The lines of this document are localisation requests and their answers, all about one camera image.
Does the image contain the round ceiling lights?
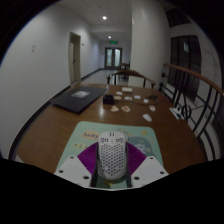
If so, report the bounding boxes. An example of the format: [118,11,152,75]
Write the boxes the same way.
[101,15,113,41]

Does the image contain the dark framed window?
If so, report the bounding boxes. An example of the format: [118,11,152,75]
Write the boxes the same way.
[169,35,202,98]

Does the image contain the white perforated computer mouse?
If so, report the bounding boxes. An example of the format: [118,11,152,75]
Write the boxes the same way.
[96,130,129,180]

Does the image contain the wooden round-back chair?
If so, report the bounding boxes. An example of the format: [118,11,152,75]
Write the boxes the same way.
[106,69,157,90]

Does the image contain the glass double door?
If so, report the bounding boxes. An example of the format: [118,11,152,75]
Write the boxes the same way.
[104,46,123,68]

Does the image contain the small black box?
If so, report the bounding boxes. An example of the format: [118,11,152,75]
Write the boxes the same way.
[102,94,115,106]

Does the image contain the black railing with wooden handrail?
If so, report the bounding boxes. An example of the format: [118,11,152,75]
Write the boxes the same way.
[158,62,224,162]

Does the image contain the black closed laptop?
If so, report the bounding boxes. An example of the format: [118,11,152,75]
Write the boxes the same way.
[49,85,109,115]

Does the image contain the dark wooden corridor chair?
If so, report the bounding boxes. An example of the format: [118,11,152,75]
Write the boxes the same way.
[120,61,131,71]

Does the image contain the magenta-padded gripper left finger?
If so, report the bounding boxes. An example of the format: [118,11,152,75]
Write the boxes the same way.
[54,142,101,188]

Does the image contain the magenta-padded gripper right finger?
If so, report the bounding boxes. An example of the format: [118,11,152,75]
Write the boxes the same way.
[124,143,169,188]

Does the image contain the light green printed mouse pad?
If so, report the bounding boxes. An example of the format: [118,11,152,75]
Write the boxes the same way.
[54,120,165,191]

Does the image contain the pale side door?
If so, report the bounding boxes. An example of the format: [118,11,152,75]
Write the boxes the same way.
[68,31,82,85]

